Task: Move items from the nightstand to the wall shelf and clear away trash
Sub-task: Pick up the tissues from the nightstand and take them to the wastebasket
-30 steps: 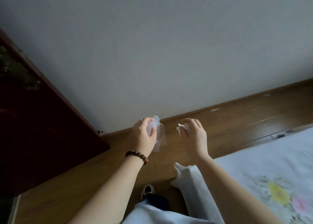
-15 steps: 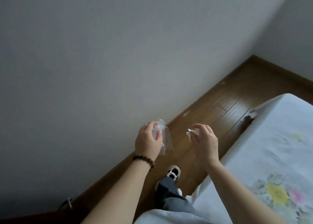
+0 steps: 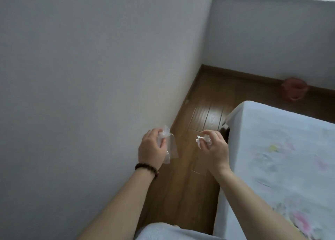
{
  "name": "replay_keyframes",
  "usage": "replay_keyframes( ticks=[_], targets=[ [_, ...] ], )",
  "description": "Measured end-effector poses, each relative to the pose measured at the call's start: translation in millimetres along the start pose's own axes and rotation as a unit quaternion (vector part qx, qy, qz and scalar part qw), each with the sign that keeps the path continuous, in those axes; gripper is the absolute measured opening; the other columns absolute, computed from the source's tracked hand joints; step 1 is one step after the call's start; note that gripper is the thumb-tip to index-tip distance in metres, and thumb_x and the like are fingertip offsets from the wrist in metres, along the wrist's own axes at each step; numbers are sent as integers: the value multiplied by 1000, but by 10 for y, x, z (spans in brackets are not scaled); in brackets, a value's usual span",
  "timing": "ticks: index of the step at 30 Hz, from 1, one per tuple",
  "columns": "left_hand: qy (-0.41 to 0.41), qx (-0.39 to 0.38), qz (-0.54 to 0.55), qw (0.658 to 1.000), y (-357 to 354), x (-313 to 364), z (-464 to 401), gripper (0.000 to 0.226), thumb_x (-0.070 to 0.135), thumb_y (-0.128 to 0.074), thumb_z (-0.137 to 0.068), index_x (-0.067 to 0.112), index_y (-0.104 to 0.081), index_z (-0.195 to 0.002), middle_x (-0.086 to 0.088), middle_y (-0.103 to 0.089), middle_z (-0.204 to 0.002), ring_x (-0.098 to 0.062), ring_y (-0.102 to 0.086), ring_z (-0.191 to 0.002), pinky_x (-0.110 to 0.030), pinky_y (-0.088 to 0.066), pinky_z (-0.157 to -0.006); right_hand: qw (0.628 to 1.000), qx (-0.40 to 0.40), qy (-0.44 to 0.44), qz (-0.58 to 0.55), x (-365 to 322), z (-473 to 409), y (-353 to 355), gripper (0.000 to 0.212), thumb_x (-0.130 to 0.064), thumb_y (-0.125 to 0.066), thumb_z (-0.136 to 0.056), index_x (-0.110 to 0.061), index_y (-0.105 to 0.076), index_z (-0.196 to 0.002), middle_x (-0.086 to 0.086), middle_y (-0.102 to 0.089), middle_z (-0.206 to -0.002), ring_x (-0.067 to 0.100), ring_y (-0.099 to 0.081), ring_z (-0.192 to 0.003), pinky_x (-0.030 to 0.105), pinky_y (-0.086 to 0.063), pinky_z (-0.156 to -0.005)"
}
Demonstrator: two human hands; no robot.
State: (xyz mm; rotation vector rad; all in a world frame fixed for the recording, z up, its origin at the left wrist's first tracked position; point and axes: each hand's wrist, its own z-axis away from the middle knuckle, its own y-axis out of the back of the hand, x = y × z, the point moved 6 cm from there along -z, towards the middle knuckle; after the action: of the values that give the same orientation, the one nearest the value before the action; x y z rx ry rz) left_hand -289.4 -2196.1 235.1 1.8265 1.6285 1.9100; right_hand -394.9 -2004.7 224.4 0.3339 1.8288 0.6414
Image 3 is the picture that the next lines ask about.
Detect white tissue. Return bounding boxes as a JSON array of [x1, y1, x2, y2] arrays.
[[195, 134, 213, 150]]

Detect person's left hand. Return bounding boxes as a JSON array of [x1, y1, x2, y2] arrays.
[[138, 128, 168, 171]]

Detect red waste bin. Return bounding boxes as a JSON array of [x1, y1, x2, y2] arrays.
[[281, 77, 309, 101]]

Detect bed with white floral sheet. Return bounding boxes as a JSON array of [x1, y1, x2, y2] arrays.
[[213, 100, 335, 240]]

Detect brown bead bracelet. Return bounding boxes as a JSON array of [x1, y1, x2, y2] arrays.
[[135, 163, 159, 180]]

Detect person's left forearm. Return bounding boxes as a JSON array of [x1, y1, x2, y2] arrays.
[[77, 169, 157, 240]]

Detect person's right hand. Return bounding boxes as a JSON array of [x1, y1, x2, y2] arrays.
[[200, 129, 233, 179]]

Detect person's grey shirt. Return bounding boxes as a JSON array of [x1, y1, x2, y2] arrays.
[[133, 222, 225, 240]]

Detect person's right forearm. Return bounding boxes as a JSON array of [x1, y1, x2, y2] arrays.
[[216, 169, 305, 240]]

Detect clear plastic bag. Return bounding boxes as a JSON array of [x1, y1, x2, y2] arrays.
[[156, 125, 179, 165]]

